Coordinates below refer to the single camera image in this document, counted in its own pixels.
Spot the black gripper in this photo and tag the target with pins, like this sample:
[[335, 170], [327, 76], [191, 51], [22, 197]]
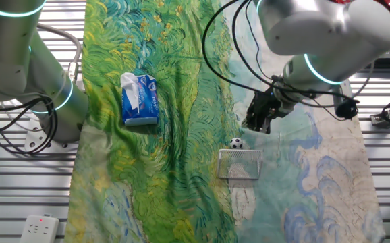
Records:
[[266, 106]]

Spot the small black white soccer ball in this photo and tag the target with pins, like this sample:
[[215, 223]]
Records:
[[236, 143]]

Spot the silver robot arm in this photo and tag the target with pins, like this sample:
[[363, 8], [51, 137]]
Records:
[[316, 27]]

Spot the white mesh toy goal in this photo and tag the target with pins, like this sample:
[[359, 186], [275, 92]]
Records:
[[240, 163]]

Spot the green blue painted cloth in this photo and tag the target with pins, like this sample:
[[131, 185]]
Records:
[[181, 118]]

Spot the blue tissue pack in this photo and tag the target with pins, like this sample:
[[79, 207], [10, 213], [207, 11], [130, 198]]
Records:
[[144, 101]]

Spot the white power strip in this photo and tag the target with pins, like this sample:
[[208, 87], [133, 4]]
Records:
[[40, 229]]

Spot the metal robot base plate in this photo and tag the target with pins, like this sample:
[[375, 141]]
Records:
[[38, 138]]

